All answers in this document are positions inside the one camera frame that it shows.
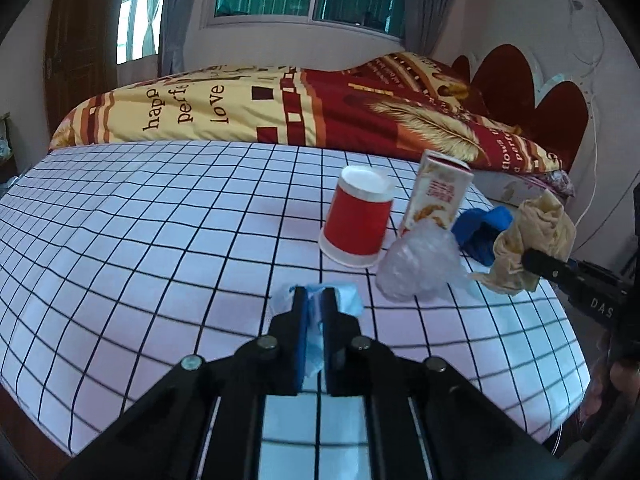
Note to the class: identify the white checkered tablecloth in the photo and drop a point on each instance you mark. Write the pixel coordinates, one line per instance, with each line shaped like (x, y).
(118, 260)

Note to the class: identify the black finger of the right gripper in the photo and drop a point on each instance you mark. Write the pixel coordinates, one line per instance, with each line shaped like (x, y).
(565, 274)

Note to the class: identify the bright side window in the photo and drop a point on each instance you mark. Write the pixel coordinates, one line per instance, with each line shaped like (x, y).
(138, 31)

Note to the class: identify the blue cloth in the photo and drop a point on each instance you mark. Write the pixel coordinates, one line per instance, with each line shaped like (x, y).
(476, 231)

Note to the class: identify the red paper cup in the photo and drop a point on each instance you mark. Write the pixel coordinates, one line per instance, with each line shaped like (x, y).
(357, 220)

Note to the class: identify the clear plastic bag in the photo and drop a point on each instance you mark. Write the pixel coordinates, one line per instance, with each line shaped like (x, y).
(422, 262)

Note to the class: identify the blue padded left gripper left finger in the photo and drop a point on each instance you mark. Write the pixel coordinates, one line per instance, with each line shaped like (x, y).
(203, 419)

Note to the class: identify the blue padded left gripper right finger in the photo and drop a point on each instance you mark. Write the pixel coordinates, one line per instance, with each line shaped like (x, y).
(424, 420)

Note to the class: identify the red and yellow quilt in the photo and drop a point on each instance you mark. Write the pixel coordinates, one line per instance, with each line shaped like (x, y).
(397, 105)

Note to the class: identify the dark wooden door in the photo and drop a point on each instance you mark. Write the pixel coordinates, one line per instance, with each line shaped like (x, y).
(79, 56)

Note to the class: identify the red heart-shaped headboard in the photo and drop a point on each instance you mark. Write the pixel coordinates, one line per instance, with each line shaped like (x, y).
(503, 89)

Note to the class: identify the beige cloth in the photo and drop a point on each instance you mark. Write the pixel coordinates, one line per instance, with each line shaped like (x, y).
(540, 223)

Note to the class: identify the red white drink carton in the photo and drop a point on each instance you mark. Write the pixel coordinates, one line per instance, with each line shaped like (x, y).
(440, 186)

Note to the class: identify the white bed mattress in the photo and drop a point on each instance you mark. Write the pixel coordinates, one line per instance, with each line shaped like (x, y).
(512, 189)

